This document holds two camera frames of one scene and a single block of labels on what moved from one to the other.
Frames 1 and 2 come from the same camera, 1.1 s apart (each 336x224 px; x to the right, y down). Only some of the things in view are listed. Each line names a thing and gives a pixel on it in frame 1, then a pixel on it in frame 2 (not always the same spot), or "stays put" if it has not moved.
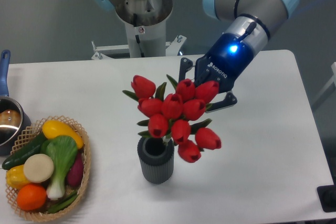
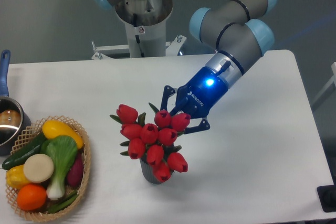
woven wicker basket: [40, 214] stays put
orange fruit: [31, 197] stays put
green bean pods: [59, 206] stays put
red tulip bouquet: [175, 112] to [154, 142]
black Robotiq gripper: [228, 59] to [199, 98]
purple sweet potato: [75, 174] stays put
